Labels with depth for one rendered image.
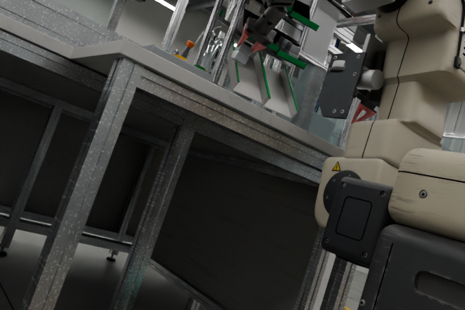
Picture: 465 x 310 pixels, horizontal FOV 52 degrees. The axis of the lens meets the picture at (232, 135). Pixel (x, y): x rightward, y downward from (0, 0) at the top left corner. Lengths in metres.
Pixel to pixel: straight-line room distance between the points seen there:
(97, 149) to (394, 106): 0.62
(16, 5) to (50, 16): 0.08
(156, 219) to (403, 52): 0.78
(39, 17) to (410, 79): 0.89
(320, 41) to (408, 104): 1.92
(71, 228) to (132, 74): 0.31
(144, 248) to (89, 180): 0.47
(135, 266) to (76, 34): 0.64
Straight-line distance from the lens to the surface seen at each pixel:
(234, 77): 1.66
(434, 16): 1.06
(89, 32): 1.32
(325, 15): 3.00
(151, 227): 1.36
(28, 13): 1.28
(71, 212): 0.94
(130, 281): 1.38
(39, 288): 0.97
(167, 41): 2.82
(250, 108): 1.08
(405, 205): 0.75
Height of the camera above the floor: 0.65
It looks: 7 degrees up
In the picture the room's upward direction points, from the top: 19 degrees clockwise
